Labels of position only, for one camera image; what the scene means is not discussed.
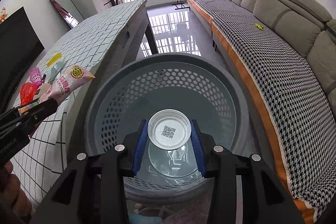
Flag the pink snack packet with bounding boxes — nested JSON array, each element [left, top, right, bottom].
[[18, 65, 95, 115]]

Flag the yellow plastic lid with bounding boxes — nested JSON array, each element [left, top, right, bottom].
[[47, 53, 63, 67]]

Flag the clear plastic cup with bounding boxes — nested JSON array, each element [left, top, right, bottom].
[[147, 109, 191, 151]]

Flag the light blue wipes packet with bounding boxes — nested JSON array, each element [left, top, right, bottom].
[[46, 57, 66, 83]]

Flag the person's left hand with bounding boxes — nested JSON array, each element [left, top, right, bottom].
[[1, 161, 32, 223]]

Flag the red plastic bag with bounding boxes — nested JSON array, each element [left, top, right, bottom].
[[20, 83, 37, 106]]

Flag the white grid tablecloth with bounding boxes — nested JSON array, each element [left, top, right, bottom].
[[11, 0, 148, 208]]

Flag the black television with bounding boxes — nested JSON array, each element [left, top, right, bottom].
[[0, 7, 45, 113]]

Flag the houndstooth sofa cover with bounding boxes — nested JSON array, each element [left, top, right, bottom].
[[187, 0, 335, 223]]

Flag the grey perforated laundry basket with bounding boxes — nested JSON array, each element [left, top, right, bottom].
[[85, 53, 253, 204]]

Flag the plush toy row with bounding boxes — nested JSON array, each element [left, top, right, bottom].
[[0, 8, 7, 23]]

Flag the leaning floor mirror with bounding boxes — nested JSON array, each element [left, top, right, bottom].
[[50, 0, 84, 28]]

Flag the small yellow toy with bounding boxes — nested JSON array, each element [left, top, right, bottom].
[[255, 23, 264, 31]]

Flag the grey sectional sofa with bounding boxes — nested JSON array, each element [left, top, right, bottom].
[[229, 0, 335, 108]]

